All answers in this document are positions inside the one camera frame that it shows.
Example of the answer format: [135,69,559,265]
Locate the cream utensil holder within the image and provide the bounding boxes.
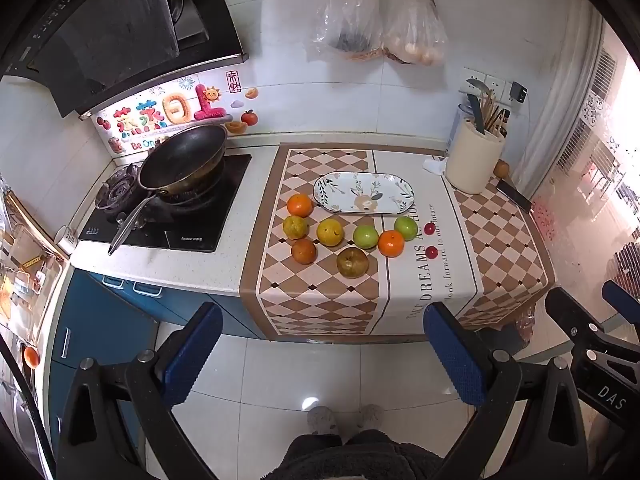
[445,117,507,196]

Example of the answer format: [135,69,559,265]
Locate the stove burner grate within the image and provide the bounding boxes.
[95,165,146,211]

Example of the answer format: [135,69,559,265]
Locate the oval floral plate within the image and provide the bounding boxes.
[313,171,417,216]

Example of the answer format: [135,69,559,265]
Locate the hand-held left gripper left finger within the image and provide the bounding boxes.
[56,302,224,480]

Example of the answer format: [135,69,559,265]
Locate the green apple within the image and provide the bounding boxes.
[353,224,379,249]
[394,215,418,241]

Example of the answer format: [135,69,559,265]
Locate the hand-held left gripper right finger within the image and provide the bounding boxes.
[422,302,589,480]

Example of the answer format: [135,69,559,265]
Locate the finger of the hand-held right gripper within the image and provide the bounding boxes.
[601,280,640,317]
[545,287,640,361]

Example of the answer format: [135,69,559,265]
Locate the bundle of chopsticks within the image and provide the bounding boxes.
[480,89,506,137]

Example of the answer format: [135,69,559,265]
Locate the window with grille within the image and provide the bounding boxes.
[550,45,640,241]

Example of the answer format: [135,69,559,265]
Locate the white wall socket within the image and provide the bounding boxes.
[462,66,508,96]

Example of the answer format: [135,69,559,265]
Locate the black frying pan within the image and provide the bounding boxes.
[107,124,228,256]

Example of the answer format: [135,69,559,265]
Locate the black range hood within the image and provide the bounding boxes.
[0,0,248,121]

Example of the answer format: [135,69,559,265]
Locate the white curtain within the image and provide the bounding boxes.
[510,10,606,201]

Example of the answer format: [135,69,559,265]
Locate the black flat slab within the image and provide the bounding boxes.
[495,179,532,211]

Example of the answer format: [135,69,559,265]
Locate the colourful wall stickers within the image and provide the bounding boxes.
[95,77,261,156]

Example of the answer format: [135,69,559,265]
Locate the dark brownish orange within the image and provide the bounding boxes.
[291,238,317,265]

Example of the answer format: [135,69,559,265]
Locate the bright yellow citrus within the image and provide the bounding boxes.
[316,218,345,247]

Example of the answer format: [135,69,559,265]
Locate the clear plastic bag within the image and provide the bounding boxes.
[307,0,388,61]

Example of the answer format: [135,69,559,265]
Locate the bright orange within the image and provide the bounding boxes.
[286,193,313,218]
[377,230,405,258]

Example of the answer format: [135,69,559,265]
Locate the brown checked tablecloth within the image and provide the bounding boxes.
[239,142,557,343]

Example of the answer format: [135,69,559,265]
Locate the black glass cooktop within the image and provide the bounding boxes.
[77,152,253,254]

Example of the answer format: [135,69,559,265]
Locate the white cup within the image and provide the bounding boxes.
[54,226,78,256]

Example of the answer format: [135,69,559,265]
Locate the person's dark fleece clothing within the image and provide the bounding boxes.
[265,429,446,480]

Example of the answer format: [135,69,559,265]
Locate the greenish yellow citrus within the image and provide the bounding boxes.
[282,215,308,240]

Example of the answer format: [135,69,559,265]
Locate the brown pear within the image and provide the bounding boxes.
[336,247,370,278]

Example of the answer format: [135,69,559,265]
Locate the grey kitchen knife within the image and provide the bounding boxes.
[466,78,493,133]

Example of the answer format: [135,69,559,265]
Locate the plastic bag of round produce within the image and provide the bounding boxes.
[380,0,448,67]

